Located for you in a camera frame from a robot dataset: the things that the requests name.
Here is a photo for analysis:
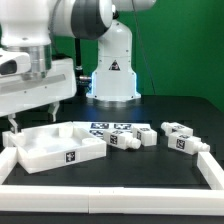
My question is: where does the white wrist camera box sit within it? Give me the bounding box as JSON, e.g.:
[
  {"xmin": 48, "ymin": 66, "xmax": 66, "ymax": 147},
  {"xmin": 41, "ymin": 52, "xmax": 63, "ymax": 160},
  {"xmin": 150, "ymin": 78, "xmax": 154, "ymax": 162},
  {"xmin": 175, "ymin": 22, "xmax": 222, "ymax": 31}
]
[{"xmin": 0, "ymin": 48, "xmax": 31, "ymax": 77}]

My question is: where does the black camera on pole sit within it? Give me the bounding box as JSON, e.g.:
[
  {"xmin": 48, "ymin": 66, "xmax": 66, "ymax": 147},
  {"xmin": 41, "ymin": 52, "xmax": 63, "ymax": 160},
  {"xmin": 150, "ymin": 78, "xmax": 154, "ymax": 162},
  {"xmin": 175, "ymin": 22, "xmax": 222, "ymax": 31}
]
[{"xmin": 75, "ymin": 39, "xmax": 91, "ymax": 96}]

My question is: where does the white AprilTag sheet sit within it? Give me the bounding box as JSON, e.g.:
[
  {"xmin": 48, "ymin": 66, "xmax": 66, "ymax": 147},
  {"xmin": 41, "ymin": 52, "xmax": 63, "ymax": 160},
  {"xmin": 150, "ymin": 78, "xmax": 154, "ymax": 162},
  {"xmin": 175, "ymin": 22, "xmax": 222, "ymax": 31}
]
[{"xmin": 74, "ymin": 121, "xmax": 151, "ymax": 138}]

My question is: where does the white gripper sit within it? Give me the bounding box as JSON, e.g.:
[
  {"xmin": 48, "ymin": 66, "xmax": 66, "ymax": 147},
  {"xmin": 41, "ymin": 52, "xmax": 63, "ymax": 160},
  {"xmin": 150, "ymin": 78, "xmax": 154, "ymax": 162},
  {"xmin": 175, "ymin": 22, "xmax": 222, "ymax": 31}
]
[{"xmin": 0, "ymin": 58, "xmax": 76, "ymax": 134}]

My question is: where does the white U-shaped fence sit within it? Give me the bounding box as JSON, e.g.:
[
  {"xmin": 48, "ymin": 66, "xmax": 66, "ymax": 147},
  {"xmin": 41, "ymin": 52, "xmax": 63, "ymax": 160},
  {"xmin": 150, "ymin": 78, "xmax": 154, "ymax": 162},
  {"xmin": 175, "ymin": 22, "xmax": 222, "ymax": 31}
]
[{"xmin": 0, "ymin": 147, "xmax": 224, "ymax": 216}]

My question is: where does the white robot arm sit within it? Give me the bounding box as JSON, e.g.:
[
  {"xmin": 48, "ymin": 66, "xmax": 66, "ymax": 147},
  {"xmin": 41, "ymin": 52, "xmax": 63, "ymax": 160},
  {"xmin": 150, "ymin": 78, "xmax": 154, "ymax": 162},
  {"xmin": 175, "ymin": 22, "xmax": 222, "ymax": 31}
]
[{"xmin": 0, "ymin": 0, "xmax": 156, "ymax": 133}]

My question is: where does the white square tabletop part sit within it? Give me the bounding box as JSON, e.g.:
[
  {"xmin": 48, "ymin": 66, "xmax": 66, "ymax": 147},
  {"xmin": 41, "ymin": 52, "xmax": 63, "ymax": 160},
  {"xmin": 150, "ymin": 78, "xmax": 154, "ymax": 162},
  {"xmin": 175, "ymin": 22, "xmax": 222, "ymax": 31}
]
[{"xmin": 3, "ymin": 122, "xmax": 106, "ymax": 174}]

